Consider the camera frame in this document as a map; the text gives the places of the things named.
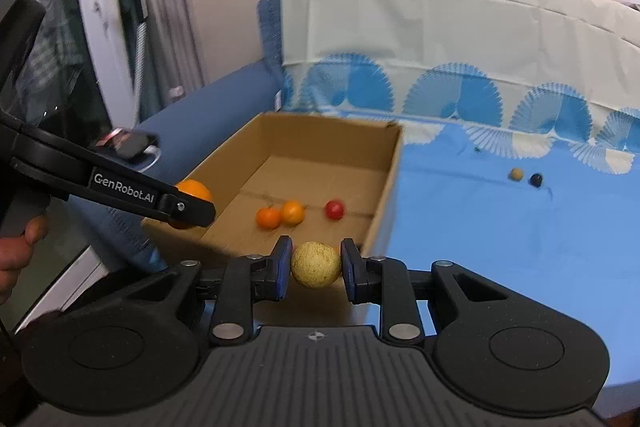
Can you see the white clip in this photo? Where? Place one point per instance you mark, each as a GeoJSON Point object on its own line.
{"type": "Point", "coordinates": [175, 92]}

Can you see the black round grape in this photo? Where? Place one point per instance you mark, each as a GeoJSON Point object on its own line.
{"type": "Point", "coordinates": [536, 180]}

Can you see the tan round longan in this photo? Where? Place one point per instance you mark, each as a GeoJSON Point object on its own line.
{"type": "Point", "coordinates": [315, 264]}
{"type": "Point", "coordinates": [516, 175]}

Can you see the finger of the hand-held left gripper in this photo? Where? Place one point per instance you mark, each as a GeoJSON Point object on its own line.
{"type": "Point", "coordinates": [197, 213]}

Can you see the white door frame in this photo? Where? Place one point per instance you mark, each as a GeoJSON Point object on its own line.
{"type": "Point", "coordinates": [95, 22]}

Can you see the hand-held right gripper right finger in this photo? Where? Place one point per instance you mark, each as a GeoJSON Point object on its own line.
{"type": "Point", "coordinates": [350, 272]}

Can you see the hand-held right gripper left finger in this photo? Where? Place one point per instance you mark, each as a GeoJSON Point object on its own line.
{"type": "Point", "coordinates": [282, 267]}

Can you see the glass door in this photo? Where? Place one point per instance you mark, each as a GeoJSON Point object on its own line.
{"type": "Point", "coordinates": [55, 72]}

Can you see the blue white printed cloth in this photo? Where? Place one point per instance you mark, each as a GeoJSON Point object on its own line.
{"type": "Point", "coordinates": [500, 257]}

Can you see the black smartphone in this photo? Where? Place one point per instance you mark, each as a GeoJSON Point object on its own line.
{"type": "Point", "coordinates": [132, 144]}

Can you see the round red tomato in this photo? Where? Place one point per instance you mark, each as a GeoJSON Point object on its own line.
{"type": "Point", "coordinates": [334, 210]}

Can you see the brown cardboard box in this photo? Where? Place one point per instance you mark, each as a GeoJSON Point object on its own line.
{"type": "Point", "coordinates": [320, 142]}

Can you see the person's left hand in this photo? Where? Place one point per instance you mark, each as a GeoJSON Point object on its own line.
{"type": "Point", "coordinates": [12, 262]}

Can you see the orange tangerine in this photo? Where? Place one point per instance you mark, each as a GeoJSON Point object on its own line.
{"type": "Point", "coordinates": [197, 191]}
{"type": "Point", "coordinates": [293, 212]}
{"type": "Point", "coordinates": [268, 217]}

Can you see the light grey cloth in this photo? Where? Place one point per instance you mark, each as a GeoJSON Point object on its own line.
{"type": "Point", "coordinates": [632, 3]}

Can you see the grey curtain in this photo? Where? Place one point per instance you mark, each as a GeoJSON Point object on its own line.
{"type": "Point", "coordinates": [170, 37]}

